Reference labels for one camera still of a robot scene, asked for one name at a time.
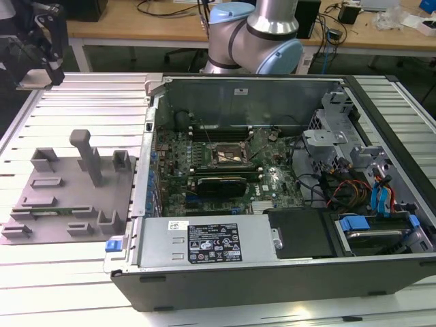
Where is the grey case latch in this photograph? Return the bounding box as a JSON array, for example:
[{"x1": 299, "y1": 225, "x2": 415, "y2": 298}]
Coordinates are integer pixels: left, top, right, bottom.
[{"x1": 144, "y1": 73, "x2": 165, "y2": 97}]

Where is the thick black wire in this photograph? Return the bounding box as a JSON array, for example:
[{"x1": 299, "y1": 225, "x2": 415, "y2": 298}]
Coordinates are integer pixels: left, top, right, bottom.
[{"x1": 295, "y1": 172, "x2": 330, "y2": 207}]

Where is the black RAM slot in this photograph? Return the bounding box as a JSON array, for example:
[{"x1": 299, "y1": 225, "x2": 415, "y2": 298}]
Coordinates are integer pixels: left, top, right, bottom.
[
  {"x1": 190, "y1": 165, "x2": 262, "y2": 171},
  {"x1": 190, "y1": 124, "x2": 253, "y2": 130},
  {"x1": 190, "y1": 136, "x2": 253, "y2": 142},
  {"x1": 190, "y1": 128, "x2": 253, "y2": 134},
  {"x1": 190, "y1": 132, "x2": 253, "y2": 138}
]

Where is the grey parts rack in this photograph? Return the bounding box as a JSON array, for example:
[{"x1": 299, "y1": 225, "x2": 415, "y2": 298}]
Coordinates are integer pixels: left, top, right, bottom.
[{"x1": 0, "y1": 129, "x2": 139, "y2": 246}]

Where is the clear plastic bag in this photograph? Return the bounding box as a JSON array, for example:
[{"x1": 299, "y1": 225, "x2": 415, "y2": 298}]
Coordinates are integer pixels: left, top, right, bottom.
[{"x1": 371, "y1": 7, "x2": 409, "y2": 31}]

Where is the blue data wire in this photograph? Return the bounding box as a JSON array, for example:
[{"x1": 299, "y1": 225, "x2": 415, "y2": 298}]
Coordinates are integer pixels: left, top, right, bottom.
[{"x1": 370, "y1": 182, "x2": 396, "y2": 216}]

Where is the silver chipset heatsink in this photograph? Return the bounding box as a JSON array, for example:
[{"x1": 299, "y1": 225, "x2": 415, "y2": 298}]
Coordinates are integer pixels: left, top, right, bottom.
[{"x1": 251, "y1": 200, "x2": 276, "y2": 215}]

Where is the black plastic shroud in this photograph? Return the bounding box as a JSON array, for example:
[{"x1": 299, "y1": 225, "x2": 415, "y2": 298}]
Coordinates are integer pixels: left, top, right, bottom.
[{"x1": 265, "y1": 206, "x2": 340, "y2": 260}]

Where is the wooden desk white frame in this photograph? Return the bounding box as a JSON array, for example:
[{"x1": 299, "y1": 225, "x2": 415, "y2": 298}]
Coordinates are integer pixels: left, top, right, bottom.
[{"x1": 66, "y1": 0, "x2": 436, "y2": 73}]

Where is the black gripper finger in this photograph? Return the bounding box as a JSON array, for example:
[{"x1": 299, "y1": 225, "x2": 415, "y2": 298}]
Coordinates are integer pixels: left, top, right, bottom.
[
  {"x1": 0, "y1": 33, "x2": 35, "y2": 91},
  {"x1": 33, "y1": 3, "x2": 69, "y2": 86}
]

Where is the hard disk in blue carrier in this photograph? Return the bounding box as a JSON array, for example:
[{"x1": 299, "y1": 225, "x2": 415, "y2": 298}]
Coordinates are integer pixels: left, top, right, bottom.
[{"x1": 335, "y1": 213, "x2": 420, "y2": 257}]

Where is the flat silver box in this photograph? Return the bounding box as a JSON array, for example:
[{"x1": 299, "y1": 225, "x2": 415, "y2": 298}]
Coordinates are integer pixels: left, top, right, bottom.
[{"x1": 360, "y1": 0, "x2": 400, "y2": 10}]

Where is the green motherboard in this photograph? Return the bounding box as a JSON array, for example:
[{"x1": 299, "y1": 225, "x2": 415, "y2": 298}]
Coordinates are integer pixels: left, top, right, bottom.
[{"x1": 151, "y1": 127, "x2": 306, "y2": 217}]

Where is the silver drive cage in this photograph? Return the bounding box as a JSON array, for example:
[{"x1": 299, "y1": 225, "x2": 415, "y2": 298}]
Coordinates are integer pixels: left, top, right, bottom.
[{"x1": 301, "y1": 90, "x2": 362, "y2": 178}]

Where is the tall black box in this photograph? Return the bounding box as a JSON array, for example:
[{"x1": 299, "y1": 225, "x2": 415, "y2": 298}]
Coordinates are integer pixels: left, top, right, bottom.
[{"x1": 295, "y1": 0, "x2": 323, "y2": 40}]

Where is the red yellow black wire bundle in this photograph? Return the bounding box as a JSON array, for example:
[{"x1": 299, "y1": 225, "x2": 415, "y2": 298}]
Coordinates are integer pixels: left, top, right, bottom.
[{"x1": 326, "y1": 180, "x2": 373, "y2": 208}]

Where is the black grey PC case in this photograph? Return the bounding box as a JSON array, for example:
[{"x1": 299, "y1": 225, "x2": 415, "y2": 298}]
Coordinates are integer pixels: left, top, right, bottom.
[{"x1": 110, "y1": 73, "x2": 436, "y2": 313}]

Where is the CPU socket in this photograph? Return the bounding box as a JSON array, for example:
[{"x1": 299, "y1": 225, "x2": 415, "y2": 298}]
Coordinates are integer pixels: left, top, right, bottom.
[{"x1": 208, "y1": 140, "x2": 255, "y2": 170}]

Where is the black graphics card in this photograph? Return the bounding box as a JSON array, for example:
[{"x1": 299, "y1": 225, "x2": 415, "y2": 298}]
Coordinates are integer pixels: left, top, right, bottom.
[{"x1": 194, "y1": 175, "x2": 249, "y2": 199}]

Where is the metal socket locking lever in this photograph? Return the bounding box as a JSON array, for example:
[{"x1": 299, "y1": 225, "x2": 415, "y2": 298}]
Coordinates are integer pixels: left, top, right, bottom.
[{"x1": 200, "y1": 119, "x2": 215, "y2": 149}]

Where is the green RAM stick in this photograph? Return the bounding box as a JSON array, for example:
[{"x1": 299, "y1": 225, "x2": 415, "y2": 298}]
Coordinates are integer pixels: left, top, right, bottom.
[{"x1": 29, "y1": 210, "x2": 74, "y2": 217}]

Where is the silver power supply unit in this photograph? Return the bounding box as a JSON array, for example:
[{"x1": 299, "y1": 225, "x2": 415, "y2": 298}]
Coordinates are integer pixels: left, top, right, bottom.
[{"x1": 136, "y1": 215, "x2": 279, "y2": 268}]

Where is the metal socket cover frame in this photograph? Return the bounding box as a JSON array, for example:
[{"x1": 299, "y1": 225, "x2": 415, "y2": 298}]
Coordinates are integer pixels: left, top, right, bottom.
[{"x1": 244, "y1": 122, "x2": 267, "y2": 161}]

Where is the large black equipment box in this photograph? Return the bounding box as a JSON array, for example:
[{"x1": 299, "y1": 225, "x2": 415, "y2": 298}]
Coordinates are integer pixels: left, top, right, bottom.
[{"x1": 64, "y1": 0, "x2": 109, "y2": 20}]

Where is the small black cube box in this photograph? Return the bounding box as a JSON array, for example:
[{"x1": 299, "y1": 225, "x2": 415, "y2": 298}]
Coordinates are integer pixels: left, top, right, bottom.
[{"x1": 338, "y1": 3, "x2": 361, "y2": 25}]

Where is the white box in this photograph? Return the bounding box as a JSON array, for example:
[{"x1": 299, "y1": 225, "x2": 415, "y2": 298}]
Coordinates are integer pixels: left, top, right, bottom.
[{"x1": 401, "y1": 12, "x2": 436, "y2": 37}]

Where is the black round board component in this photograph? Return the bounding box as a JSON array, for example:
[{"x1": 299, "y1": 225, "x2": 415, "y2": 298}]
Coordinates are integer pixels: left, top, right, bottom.
[{"x1": 174, "y1": 110, "x2": 190, "y2": 132}]

